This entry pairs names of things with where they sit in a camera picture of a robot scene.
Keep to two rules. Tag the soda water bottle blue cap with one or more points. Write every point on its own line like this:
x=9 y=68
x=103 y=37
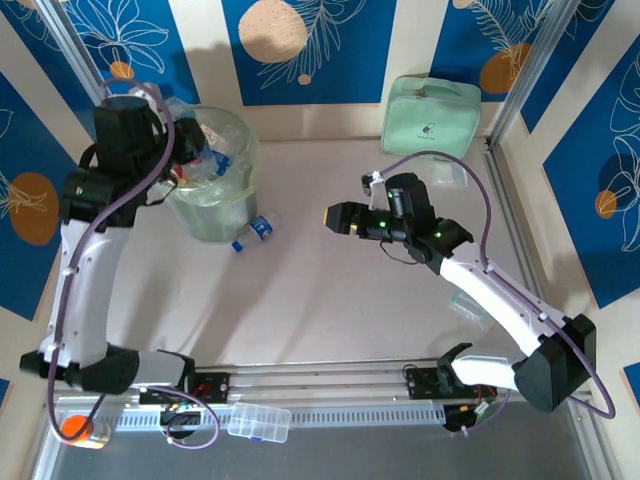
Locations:
x=222 y=161

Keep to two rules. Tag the clear plastic organizer box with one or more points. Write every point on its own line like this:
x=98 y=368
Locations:
x=260 y=422

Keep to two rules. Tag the long aluminium base rail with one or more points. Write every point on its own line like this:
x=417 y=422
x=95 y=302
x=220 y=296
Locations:
x=325 y=380

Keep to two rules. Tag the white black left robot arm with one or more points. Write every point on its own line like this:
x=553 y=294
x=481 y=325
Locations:
x=85 y=300

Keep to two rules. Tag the clear bin with green liner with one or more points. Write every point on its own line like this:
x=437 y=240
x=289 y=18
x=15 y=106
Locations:
x=220 y=215

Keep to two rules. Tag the aluminium side rail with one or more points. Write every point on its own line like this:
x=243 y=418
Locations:
x=507 y=200

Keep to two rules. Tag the mint green zip pouch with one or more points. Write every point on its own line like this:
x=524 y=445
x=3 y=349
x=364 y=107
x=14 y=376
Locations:
x=430 y=120

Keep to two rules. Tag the jar with orange lid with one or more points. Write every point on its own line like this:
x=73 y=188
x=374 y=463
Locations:
x=75 y=429

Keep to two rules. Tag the aluminium frame post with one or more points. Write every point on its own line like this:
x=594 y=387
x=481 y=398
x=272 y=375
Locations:
x=87 y=75
x=536 y=70

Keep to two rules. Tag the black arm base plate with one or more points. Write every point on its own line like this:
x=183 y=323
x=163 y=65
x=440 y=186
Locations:
x=217 y=387
x=417 y=382

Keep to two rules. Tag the red yellow label bottle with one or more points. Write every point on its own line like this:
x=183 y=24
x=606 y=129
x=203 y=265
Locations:
x=179 y=176

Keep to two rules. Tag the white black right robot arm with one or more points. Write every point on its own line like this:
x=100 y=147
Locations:
x=490 y=295

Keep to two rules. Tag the clear bottle blue logo label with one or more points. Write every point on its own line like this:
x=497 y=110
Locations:
x=261 y=227

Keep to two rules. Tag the crumpled clear plastic bag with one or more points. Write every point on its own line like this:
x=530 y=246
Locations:
x=462 y=306

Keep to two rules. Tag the flat clear zip bag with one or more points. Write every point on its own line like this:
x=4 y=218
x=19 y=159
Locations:
x=450 y=176

